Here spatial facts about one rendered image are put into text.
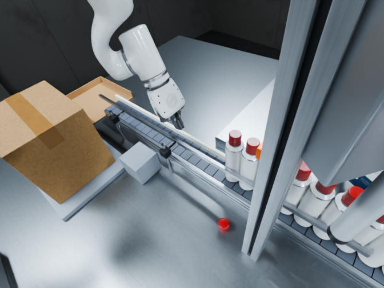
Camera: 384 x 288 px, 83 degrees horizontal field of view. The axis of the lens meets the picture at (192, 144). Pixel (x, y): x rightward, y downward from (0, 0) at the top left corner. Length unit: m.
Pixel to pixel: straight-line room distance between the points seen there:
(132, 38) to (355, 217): 0.60
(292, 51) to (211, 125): 0.79
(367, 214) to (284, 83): 0.24
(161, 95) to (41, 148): 0.38
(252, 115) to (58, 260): 0.85
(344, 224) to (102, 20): 0.61
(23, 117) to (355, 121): 0.82
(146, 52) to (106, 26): 0.12
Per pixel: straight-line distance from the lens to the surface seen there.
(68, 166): 0.82
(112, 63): 0.65
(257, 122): 0.91
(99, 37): 0.60
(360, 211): 0.39
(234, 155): 0.61
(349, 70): 0.20
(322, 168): 0.26
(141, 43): 0.65
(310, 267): 0.72
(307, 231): 0.70
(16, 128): 0.82
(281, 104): 0.23
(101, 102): 1.29
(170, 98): 0.70
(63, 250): 0.85
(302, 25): 0.20
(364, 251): 0.64
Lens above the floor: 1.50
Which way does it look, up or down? 48 degrees down
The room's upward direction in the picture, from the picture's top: 10 degrees counter-clockwise
